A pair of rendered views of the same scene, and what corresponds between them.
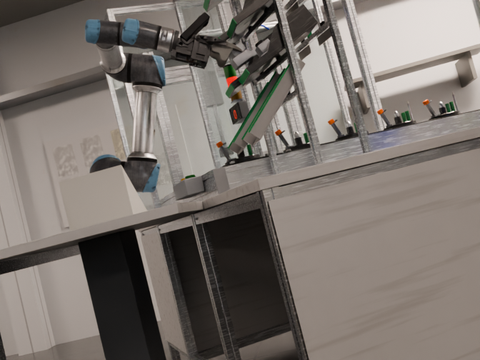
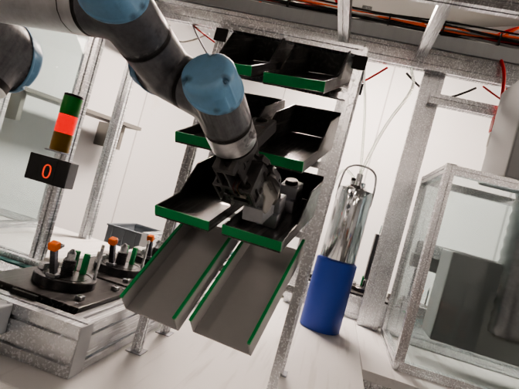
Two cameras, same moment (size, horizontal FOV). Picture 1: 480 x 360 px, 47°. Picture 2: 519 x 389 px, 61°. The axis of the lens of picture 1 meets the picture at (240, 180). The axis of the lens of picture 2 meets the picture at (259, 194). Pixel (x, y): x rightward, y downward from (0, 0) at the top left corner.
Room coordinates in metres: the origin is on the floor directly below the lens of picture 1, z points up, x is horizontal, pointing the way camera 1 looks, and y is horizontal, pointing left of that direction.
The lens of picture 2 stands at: (1.29, 0.66, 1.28)
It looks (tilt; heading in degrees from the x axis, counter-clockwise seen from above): 1 degrees up; 301
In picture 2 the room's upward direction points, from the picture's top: 15 degrees clockwise
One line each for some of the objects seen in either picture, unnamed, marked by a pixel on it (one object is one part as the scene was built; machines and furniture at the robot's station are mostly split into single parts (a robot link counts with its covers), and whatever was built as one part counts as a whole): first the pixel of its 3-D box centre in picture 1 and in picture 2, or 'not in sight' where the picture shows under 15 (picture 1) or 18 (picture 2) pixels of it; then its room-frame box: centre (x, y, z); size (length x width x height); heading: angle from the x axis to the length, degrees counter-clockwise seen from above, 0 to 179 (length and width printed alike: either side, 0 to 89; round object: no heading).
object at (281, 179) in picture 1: (348, 171); (136, 300); (2.30, -0.45, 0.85); 1.50 x 1.41 x 0.03; 20
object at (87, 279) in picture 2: (242, 161); (65, 278); (2.15, -0.03, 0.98); 0.14 x 0.14 x 0.02
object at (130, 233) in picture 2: not in sight; (156, 250); (3.44, -1.74, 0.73); 0.62 x 0.42 x 0.23; 20
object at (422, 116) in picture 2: not in sight; (407, 174); (1.77, -1.33, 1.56); 0.09 x 0.04 x 1.39; 20
